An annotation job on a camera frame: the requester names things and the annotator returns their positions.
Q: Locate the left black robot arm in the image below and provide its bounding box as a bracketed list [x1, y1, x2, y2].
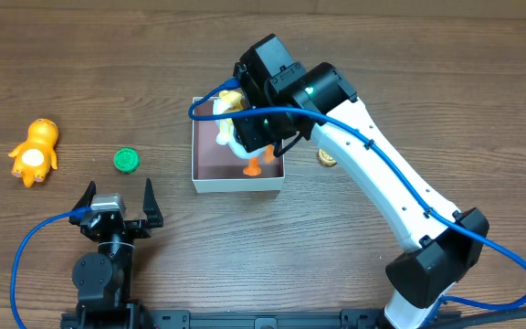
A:
[60, 179, 163, 329]

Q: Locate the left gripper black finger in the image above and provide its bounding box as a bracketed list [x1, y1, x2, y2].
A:
[142, 178, 163, 228]
[68, 181, 96, 225]

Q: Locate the white plush duck toy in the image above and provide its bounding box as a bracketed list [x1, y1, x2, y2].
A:
[213, 90, 276, 176]

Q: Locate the green round wheel toy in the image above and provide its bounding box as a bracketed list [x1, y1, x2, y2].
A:
[113, 148, 140, 174]

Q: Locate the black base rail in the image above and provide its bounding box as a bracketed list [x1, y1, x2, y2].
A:
[59, 308, 463, 329]

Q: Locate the left blue cable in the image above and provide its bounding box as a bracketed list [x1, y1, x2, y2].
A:
[9, 206, 94, 329]

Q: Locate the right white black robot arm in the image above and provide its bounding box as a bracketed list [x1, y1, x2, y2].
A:
[233, 62, 489, 328]

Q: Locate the orange dinosaur figure toy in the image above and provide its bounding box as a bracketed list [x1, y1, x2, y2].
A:
[8, 118, 59, 187]

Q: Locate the thick black cable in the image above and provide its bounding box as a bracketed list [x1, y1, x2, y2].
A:
[445, 302, 526, 329]

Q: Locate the white box pink interior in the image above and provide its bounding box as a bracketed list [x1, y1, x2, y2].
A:
[191, 121, 285, 193]

